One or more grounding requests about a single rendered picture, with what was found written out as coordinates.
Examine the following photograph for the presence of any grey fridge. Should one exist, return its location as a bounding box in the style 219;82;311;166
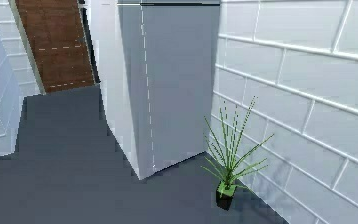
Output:
89;0;222;181

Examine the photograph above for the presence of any green house plant black pot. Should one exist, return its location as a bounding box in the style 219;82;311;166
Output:
200;95;275;212

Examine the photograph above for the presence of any brown wooden cupboard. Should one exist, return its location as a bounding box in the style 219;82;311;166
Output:
8;0;97;96

